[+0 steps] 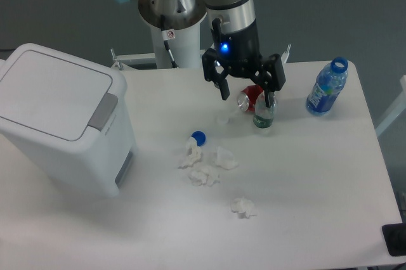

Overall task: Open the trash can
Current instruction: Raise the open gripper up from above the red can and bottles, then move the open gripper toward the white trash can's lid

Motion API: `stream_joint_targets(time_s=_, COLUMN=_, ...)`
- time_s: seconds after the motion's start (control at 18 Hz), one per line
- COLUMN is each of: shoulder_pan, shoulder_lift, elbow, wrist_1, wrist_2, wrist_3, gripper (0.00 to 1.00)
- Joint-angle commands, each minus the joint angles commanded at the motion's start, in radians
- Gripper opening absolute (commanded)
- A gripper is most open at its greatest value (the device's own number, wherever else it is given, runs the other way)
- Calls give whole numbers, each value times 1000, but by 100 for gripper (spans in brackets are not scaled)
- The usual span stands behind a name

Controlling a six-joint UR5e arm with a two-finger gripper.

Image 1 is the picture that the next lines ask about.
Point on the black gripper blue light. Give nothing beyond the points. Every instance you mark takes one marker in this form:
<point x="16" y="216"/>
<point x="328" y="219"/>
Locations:
<point x="238" y="54"/>

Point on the white push-top trash can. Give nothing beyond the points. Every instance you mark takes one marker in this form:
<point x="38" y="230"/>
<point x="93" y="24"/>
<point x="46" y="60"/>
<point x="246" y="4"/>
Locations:
<point x="69" y="116"/>

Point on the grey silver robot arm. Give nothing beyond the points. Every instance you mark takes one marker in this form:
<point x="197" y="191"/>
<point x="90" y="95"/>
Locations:
<point x="180" y="14"/>

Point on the crushed red soda can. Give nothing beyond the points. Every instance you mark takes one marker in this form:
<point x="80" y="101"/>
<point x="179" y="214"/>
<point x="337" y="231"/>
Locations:
<point x="246" y="99"/>

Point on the clear green-label water bottle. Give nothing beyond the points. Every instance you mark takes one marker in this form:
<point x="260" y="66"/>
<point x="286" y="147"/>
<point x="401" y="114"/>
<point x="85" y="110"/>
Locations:
<point x="263" y="115"/>

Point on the blue bottle cap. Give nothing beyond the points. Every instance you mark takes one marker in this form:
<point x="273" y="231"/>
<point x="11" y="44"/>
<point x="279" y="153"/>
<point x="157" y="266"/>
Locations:
<point x="200" y="137"/>

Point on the crumpled white tissue right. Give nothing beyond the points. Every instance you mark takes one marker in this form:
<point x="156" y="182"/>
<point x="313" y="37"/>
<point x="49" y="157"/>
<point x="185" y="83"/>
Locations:
<point x="225" y="159"/>

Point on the crumpled white tissue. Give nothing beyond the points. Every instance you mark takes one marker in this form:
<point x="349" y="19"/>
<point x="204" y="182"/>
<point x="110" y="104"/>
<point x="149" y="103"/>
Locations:
<point x="193" y="154"/>
<point x="204" y="175"/>
<point x="244" y="208"/>
<point x="225" y="159"/>

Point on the blue plastic drink bottle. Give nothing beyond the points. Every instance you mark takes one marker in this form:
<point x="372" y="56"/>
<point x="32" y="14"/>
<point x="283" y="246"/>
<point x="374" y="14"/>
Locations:
<point x="329" y="83"/>

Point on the crumpled white tissue left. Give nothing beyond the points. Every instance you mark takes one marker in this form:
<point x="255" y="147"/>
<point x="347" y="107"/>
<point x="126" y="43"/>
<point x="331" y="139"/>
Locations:
<point x="193" y="154"/>

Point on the crumpled white tissue middle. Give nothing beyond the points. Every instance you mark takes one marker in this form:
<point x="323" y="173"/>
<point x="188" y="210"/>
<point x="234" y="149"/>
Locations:
<point x="204" y="175"/>

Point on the crumpled white tissue lower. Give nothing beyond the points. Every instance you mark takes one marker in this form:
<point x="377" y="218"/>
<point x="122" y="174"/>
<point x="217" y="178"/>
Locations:
<point x="244" y="208"/>

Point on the black device at edge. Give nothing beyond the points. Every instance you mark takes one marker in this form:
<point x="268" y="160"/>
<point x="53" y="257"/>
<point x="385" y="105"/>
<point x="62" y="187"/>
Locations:
<point x="394" y="236"/>

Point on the white table clamp bracket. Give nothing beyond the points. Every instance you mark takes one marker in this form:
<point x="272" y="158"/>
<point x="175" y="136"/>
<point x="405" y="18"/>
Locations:
<point x="285" y="55"/>

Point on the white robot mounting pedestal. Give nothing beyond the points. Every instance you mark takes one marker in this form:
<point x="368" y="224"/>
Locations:
<point x="188" y="38"/>

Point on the white left frame rail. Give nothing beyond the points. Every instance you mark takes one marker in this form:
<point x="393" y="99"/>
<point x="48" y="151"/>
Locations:
<point x="133" y="59"/>

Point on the white frame at right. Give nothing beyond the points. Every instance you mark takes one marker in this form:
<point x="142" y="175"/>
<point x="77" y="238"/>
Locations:
<point x="393" y="111"/>

